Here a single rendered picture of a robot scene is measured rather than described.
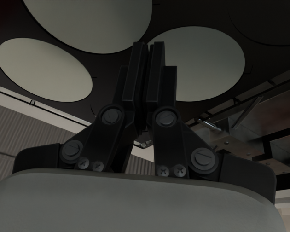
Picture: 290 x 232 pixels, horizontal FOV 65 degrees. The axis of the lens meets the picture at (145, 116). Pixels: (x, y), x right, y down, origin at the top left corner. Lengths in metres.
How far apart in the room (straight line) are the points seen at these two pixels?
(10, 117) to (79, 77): 2.22
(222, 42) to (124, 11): 0.08
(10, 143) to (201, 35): 2.27
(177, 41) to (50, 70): 0.14
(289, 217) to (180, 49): 2.15
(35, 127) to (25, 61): 2.21
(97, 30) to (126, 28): 0.03
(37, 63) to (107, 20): 0.10
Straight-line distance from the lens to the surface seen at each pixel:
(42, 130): 2.48
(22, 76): 0.29
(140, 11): 0.19
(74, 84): 0.27
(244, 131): 0.35
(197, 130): 0.36
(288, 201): 0.43
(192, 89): 0.25
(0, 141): 2.38
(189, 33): 0.20
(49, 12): 0.21
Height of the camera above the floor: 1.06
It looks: 31 degrees down
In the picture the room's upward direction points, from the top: 172 degrees counter-clockwise
